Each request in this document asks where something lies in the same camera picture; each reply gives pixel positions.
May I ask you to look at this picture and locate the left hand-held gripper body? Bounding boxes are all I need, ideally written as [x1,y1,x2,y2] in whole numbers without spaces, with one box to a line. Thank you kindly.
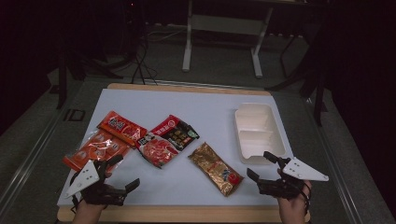
[64,159,129,207]

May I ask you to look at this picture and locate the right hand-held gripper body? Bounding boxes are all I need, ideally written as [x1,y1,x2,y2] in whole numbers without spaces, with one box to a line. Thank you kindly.
[256,156,330,201]

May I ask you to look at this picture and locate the clear orange sausage packet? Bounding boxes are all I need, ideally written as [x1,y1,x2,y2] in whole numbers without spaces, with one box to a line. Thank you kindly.
[62,129,132,173]

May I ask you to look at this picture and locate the red orange seasoning packet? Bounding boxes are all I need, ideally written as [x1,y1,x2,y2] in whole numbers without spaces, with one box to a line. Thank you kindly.
[96,110,149,149]

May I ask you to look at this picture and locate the white plastic divided tray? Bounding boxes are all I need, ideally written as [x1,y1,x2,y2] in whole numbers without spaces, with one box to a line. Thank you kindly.
[233,102,287,165]

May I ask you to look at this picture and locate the gold foil packet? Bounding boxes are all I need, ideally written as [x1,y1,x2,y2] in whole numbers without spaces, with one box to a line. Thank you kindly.
[188,142,245,198]

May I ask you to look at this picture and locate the red and black soup packet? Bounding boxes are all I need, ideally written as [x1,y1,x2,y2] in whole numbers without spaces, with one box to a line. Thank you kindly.
[134,114,201,169]

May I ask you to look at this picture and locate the person's left hand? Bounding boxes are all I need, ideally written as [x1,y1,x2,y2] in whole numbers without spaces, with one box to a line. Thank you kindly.
[72,199,108,218]

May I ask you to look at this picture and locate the black floor socket plate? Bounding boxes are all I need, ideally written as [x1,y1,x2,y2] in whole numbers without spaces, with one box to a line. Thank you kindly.
[64,108,86,122]

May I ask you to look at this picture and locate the black chair legs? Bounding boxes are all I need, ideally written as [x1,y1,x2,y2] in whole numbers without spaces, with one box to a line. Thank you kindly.
[264,31,330,127]

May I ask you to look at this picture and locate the white metal stand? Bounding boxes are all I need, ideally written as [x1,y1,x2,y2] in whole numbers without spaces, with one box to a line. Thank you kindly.
[181,0,275,78]

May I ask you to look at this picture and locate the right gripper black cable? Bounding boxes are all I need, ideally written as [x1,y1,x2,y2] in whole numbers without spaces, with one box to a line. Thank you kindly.
[300,181,313,216]

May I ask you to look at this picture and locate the black floor cables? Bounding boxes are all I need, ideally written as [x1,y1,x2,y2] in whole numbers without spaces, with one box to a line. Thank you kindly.
[129,29,160,86]

